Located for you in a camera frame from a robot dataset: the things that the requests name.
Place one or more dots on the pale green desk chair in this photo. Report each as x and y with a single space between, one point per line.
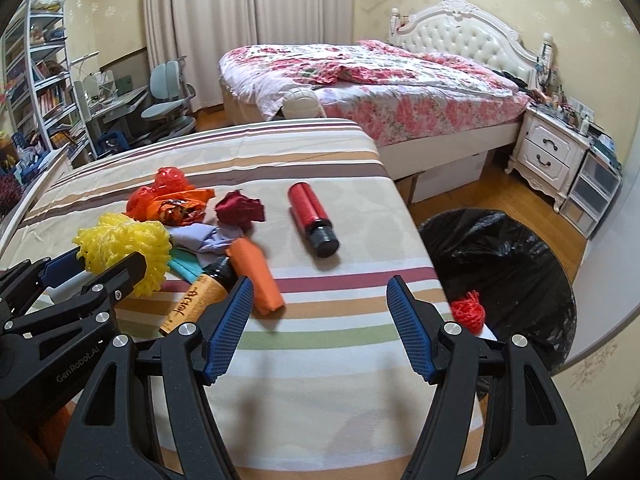
167 82

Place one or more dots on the red bottle with black cap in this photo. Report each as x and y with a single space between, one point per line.
307 210

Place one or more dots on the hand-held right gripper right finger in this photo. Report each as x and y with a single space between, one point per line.
412 330

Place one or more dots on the teal and white tube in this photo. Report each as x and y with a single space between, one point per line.
185 266

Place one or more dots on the bin with black bag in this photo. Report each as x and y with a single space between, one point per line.
520 260

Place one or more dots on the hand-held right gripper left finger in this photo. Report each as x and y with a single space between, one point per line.
230 330

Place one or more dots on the lavender crumpled cloth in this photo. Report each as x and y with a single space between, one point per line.
210 240

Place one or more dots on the clutter of small bottles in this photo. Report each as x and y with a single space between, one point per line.
562 107

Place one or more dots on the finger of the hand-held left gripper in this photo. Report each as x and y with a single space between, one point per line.
120 275
55 267

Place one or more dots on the plastic drawer unit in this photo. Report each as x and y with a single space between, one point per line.
590 187

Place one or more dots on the white bed frame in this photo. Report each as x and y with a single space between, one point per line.
450 140

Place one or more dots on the dark red crumpled cloth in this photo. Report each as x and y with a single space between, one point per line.
240 207

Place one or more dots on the beige curtain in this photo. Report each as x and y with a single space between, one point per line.
215 25

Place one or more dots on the white nightstand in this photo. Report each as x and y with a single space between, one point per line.
547 150

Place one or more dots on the white storage box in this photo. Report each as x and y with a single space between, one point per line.
450 177

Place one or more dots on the white bookshelf with books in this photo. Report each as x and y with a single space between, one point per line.
45 90

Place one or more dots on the white tufted headboard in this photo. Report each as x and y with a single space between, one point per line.
465 35

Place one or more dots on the striped tablecloth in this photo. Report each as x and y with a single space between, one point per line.
325 310

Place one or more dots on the orange-red foam net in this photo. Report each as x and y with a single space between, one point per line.
142 202

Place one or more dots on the yellow foam net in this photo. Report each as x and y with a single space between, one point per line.
125 240

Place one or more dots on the brown bottle with tan label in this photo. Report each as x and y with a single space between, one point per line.
192 300

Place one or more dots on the blue stool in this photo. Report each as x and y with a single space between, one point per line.
111 141

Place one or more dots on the white volleyball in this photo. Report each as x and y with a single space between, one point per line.
302 104

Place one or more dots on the orange printed wrapper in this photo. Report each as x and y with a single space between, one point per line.
182 207

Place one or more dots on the floral blanket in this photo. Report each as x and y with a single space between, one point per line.
400 102

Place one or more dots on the orange cloth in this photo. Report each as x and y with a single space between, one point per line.
255 275

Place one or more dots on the grey study desk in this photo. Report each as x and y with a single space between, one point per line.
117 105

